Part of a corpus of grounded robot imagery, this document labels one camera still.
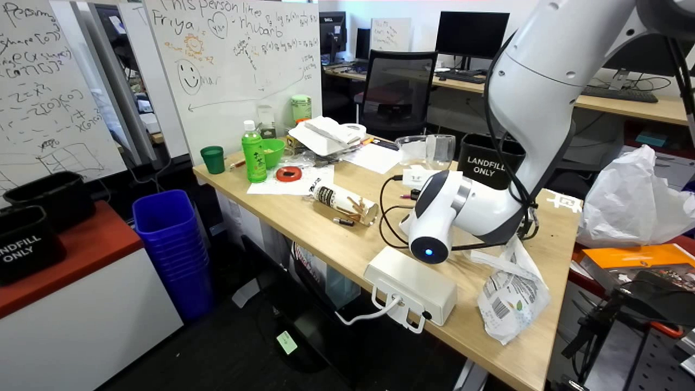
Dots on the orange tape roll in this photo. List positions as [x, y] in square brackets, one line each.
[288, 174]

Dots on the white paper sheet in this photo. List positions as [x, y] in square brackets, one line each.
[374, 158]
[282, 187]

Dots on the green drink bottle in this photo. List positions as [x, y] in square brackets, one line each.
[254, 157]

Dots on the large whiteboard with smiley drawing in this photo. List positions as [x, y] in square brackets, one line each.
[233, 81]

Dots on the clear plastic jar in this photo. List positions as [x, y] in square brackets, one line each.
[266, 122]

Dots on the small whiteboard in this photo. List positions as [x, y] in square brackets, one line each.
[391, 35]

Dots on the black office chair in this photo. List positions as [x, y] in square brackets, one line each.
[399, 92]

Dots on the large white plastic bag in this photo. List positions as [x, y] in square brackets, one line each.
[630, 201]

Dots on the jar with green lid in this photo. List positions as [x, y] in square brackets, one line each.
[301, 108]

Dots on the white cabinet with red top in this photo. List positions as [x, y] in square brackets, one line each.
[81, 304]

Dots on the plain black bin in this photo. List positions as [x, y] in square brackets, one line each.
[51, 198]

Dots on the long wooden desk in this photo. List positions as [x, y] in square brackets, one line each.
[624, 106]

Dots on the black keyboard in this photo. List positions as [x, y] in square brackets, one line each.
[461, 77]
[619, 94]

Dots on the green plastic cup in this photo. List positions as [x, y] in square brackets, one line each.
[213, 160]

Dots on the black bin with white lettering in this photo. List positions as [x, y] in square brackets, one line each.
[488, 163]
[27, 247]

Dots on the printed white plastic bag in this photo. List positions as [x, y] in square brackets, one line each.
[510, 298]

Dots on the small black marker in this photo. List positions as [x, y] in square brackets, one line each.
[343, 221]

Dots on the green bowl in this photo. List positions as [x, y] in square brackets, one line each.
[274, 153]

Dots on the whiteboard with formulas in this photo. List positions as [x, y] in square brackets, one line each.
[43, 98]

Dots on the white rectangular box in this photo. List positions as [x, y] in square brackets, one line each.
[412, 282]

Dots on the black monitor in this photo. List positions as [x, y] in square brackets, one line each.
[331, 32]
[651, 57]
[471, 33]

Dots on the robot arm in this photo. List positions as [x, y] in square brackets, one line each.
[543, 81]

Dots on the small white box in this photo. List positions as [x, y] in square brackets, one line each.
[418, 178]

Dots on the open white cardboard box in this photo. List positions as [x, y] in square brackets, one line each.
[326, 136]

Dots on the clear wine glass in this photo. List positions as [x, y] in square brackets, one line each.
[441, 151]

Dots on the stack of blue bins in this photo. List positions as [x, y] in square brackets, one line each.
[171, 250]

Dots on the orange book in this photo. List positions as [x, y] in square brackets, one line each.
[624, 258]

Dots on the clear plastic container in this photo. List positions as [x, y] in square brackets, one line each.
[410, 149]

